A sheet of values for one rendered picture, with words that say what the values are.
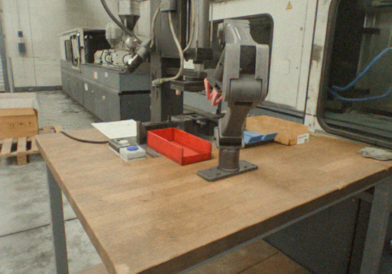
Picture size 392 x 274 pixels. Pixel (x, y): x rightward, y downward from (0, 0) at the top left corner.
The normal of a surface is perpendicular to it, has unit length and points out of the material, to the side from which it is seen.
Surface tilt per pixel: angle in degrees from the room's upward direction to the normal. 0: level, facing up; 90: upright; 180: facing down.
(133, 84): 90
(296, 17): 90
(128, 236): 0
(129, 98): 90
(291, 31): 90
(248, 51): 110
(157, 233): 0
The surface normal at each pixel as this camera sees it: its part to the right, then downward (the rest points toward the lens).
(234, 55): 0.00, 0.13
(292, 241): -0.85, 0.10
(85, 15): 0.52, 0.22
